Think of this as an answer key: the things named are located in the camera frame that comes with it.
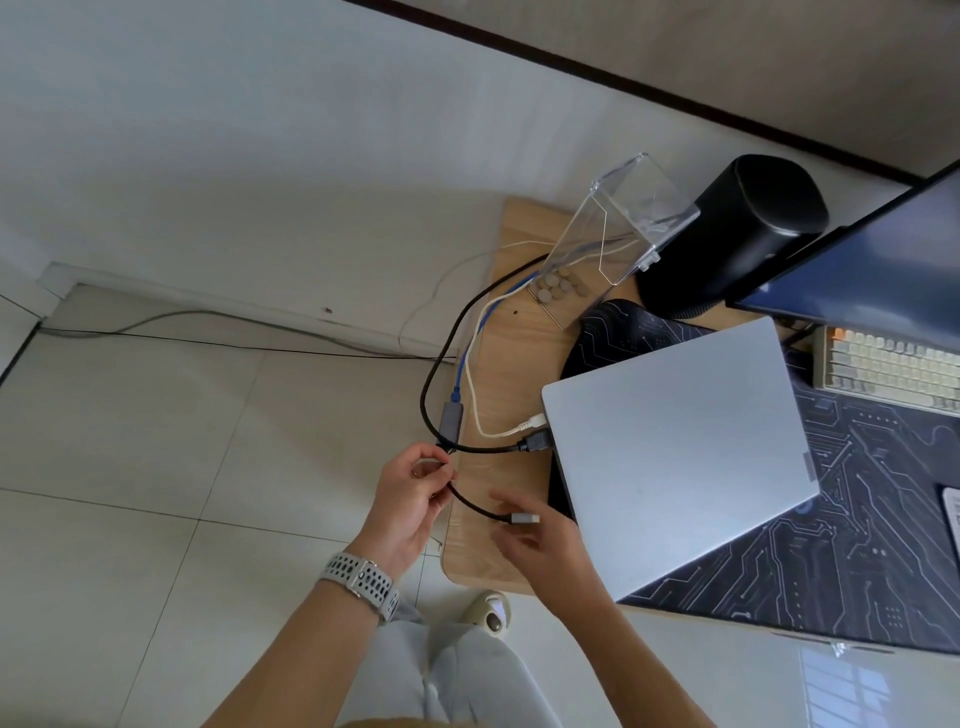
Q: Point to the light grey trousers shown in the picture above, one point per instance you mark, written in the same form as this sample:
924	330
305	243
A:
450	675

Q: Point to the white mechanical keyboard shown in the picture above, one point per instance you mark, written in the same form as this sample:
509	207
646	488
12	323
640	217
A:
885	367

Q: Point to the person's left forearm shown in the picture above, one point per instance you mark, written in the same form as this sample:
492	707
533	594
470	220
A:
300	667

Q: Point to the black monitor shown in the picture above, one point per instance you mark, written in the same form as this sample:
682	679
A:
885	277

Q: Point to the beige slipper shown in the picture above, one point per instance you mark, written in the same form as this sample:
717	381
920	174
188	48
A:
486	611

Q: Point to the white perforated wristwatch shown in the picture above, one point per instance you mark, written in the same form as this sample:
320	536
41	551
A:
360	581

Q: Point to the brown-framed cork pin board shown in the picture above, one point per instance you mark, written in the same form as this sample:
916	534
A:
712	52

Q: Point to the person's right hand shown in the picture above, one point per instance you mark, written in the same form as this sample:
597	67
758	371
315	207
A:
559	562

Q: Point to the black circuit-print desk mat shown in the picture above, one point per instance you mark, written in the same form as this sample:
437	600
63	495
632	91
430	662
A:
877	540

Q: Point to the black cylindrical speaker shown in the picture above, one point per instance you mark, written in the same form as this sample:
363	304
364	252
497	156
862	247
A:
727	240

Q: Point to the clear acrylic box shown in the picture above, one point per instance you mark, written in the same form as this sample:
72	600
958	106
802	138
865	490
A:
622	217

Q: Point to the silver laptop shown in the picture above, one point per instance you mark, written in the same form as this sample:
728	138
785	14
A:
675	450

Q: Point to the person's right forearm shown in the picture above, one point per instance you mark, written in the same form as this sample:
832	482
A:
637	675

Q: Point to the pile of coins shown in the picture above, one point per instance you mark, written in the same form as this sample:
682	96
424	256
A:
559	289

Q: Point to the person's left hand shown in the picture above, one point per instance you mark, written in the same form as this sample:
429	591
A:
405	502

